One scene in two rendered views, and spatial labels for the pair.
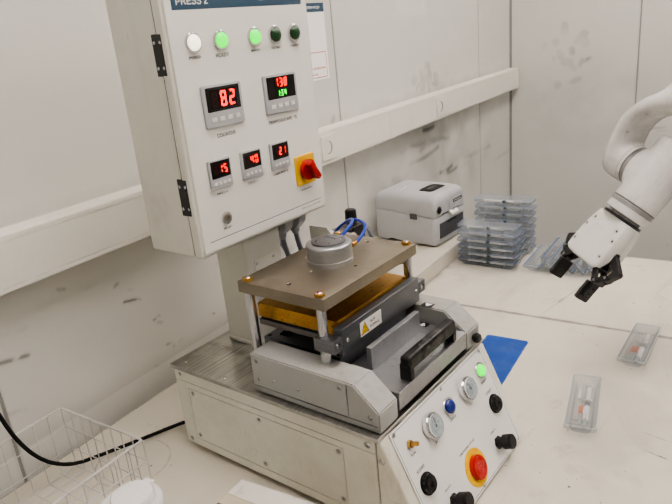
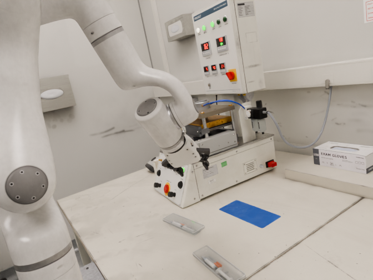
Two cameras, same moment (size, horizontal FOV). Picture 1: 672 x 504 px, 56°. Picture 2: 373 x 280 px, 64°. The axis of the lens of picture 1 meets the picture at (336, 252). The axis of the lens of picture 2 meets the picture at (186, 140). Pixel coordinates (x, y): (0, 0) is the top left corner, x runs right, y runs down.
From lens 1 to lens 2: 2.03 m
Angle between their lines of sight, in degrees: 109
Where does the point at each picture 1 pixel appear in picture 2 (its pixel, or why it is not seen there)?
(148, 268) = (277, 103)
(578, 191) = not seen: outside the picture
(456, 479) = (162, 183)
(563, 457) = (162, 214)
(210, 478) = not seen: hidden behind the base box
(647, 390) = (177, 252)
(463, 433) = (170, 176)
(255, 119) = (215, 54)
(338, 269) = not seen: hidden behind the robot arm
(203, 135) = (202, 58)
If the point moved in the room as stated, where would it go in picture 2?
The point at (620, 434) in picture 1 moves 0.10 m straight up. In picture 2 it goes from (159, 231) to (153, 206)
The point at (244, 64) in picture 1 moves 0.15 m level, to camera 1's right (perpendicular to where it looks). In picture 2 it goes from (211, 34) to (200, 33)
